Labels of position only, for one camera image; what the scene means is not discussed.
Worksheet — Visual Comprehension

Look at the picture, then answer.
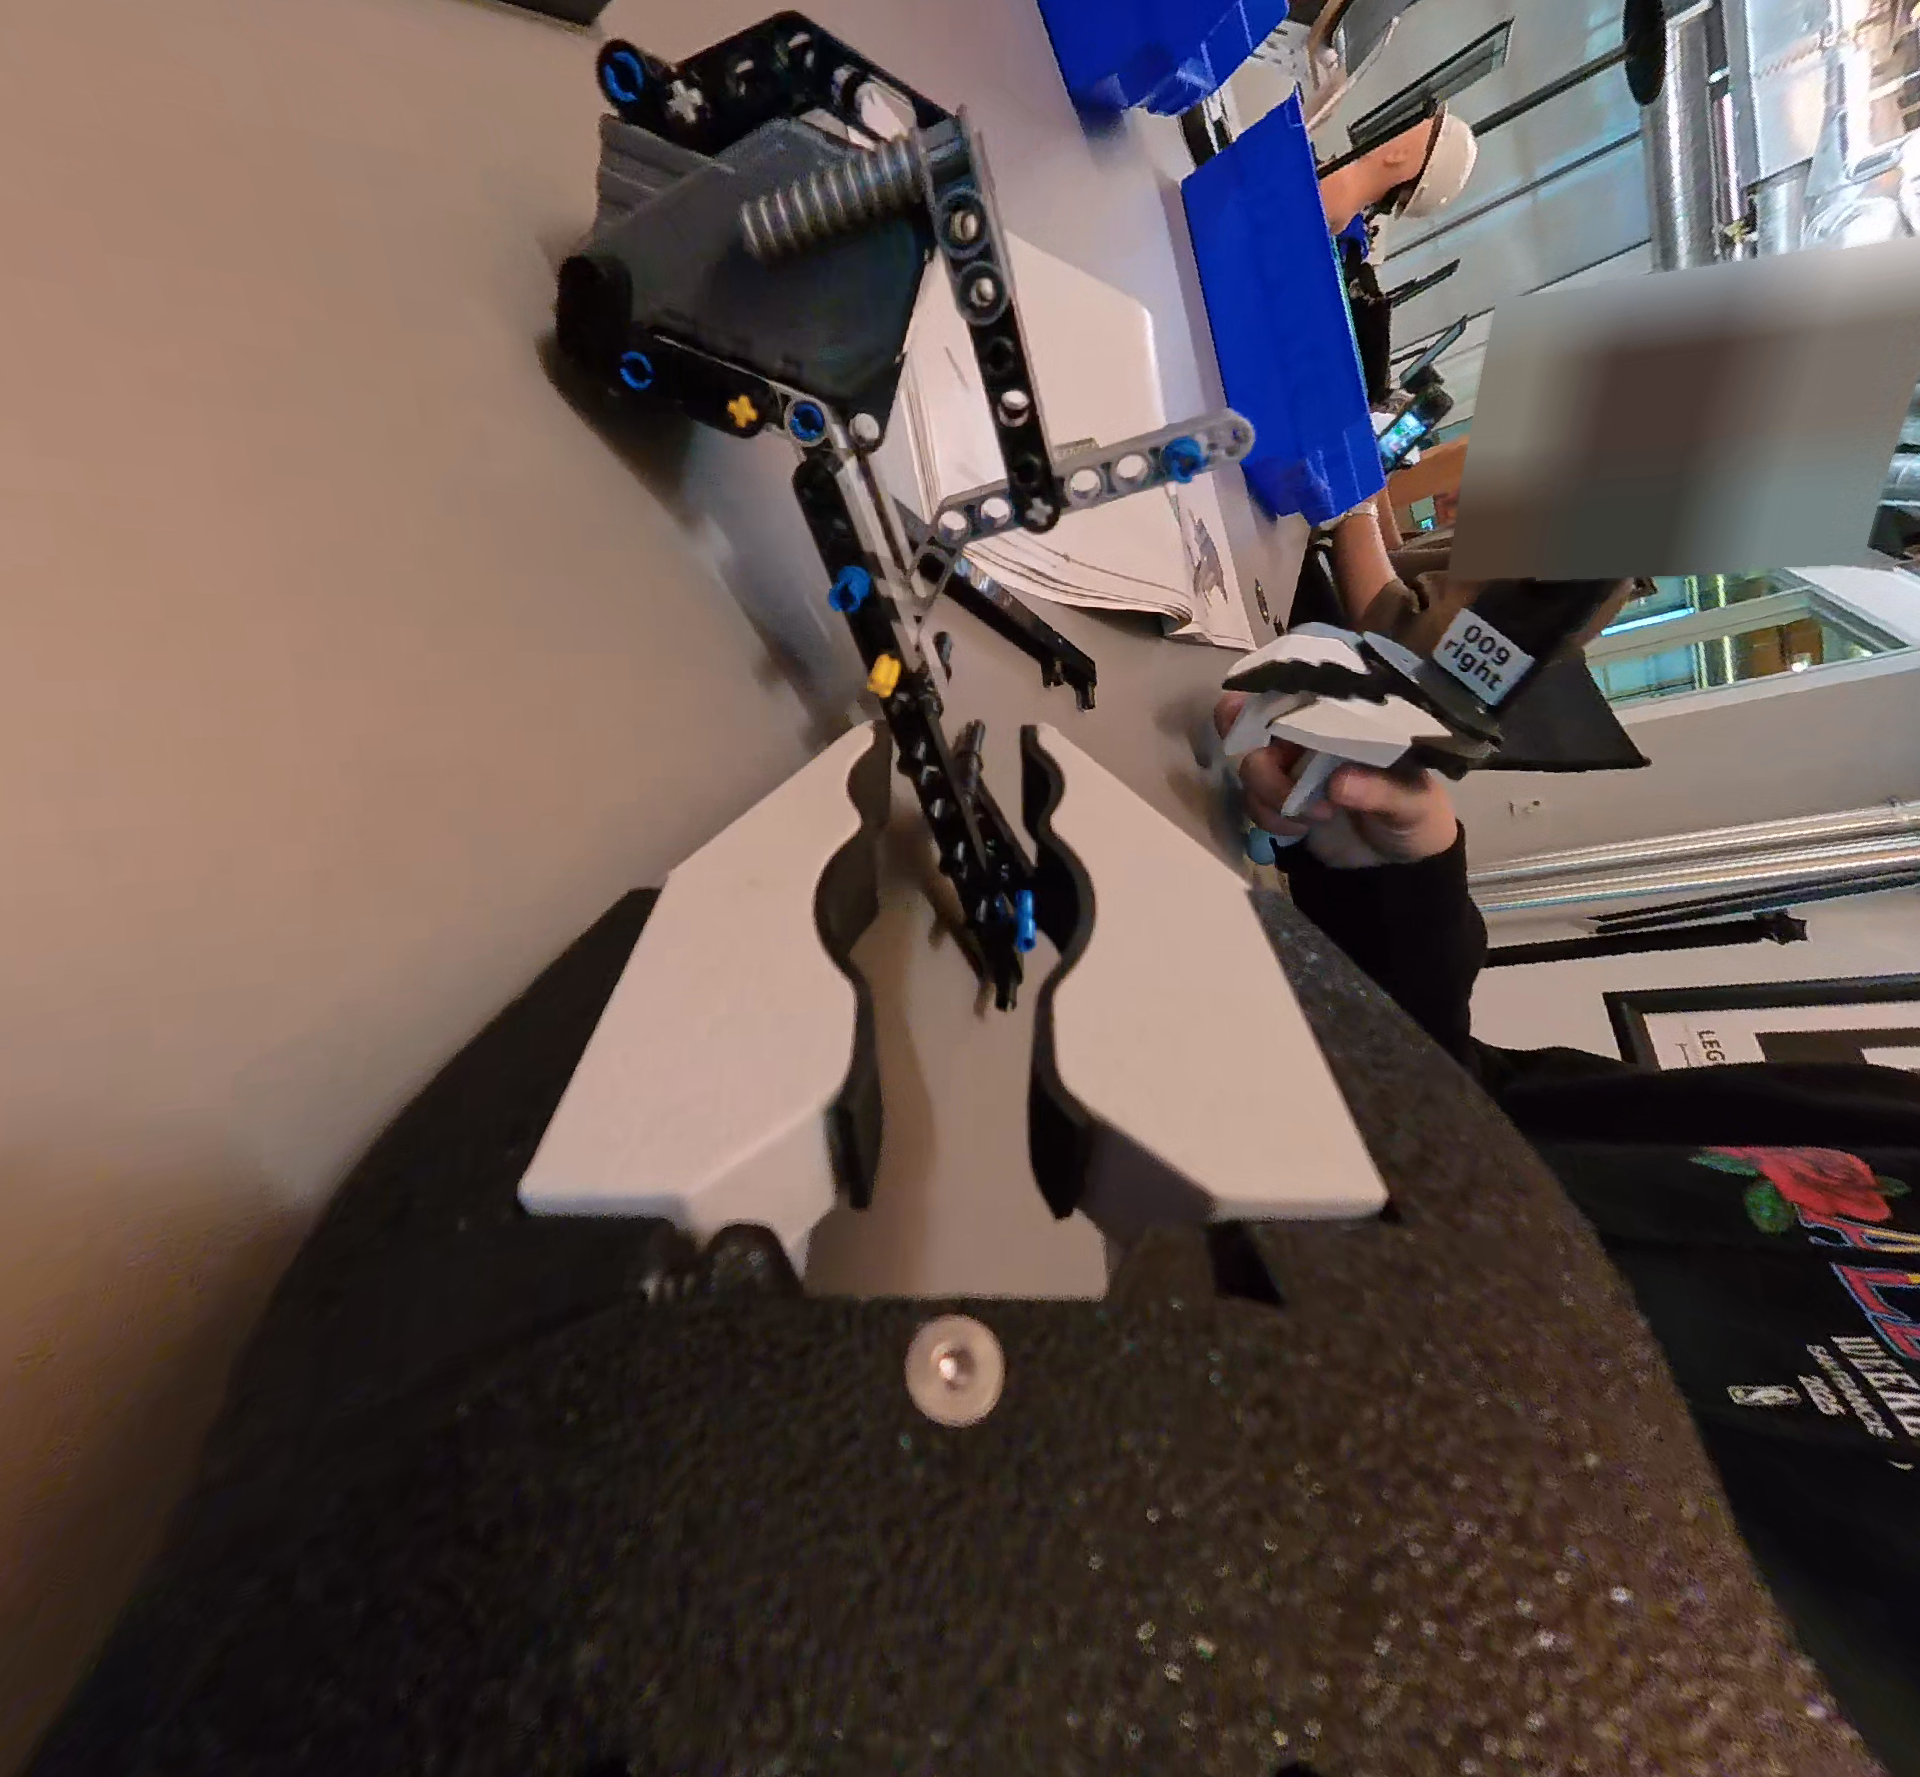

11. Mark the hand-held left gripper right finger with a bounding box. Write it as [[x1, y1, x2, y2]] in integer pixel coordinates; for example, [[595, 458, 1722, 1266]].
[[1018, 722, 1389, 1225]]

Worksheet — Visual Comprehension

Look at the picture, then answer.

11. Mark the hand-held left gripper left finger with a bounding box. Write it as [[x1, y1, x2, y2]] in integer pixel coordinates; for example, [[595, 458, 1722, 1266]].
[[520, 719, 885, 1231]]

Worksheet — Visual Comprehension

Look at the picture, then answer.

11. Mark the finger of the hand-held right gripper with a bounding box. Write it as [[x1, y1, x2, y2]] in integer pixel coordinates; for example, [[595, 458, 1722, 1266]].
[[1222, 695, 1448, 768], [1224, 625, 1420, 701]]

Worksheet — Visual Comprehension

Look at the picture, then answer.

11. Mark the black grey toy brick model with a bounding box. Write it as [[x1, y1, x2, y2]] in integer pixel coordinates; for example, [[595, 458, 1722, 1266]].
[[554, 6, 1259, 1013]]

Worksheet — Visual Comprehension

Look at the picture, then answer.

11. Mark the person's right forearm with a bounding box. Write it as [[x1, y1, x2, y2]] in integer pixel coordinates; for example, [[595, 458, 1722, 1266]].
[[1278, 824, 1505, 1066]]

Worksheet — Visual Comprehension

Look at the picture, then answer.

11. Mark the grey desk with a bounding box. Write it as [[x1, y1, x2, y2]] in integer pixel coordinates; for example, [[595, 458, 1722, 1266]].
[[0, 0, 1329, 1777]]

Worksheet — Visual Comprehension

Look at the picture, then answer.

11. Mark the person's right hand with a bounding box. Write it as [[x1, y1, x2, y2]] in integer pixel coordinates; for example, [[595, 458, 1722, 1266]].
[[1209, 692, 1468, 873]]

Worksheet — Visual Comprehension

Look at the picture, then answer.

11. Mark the smartphone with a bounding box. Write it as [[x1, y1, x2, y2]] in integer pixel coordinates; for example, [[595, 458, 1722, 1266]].
[[1372, 385, 1457, 469]]

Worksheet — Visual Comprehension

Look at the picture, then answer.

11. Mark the short black toy beam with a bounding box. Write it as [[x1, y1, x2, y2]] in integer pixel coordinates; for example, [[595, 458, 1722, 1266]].
[[938, 559, 1101, 714]]

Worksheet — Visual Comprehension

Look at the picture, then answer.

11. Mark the black framed picture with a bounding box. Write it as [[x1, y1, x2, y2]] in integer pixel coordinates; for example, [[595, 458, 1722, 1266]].
[[1602, 975, 1920, 1078]]

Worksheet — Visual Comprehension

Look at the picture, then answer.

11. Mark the white instruction booklet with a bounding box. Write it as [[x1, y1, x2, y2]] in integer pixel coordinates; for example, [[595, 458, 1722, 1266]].
[[884, 230, 1264, 653]]

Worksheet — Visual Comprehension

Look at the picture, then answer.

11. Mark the person's black printed sweatshirt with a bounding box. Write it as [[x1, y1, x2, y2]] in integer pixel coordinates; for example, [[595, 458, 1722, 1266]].
[[1478, 1042, 1920, 1777]]

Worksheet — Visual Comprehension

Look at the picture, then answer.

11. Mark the silver metal air duct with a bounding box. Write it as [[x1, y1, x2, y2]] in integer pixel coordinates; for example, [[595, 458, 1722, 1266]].
[[1616, 0, 1920, 267]]

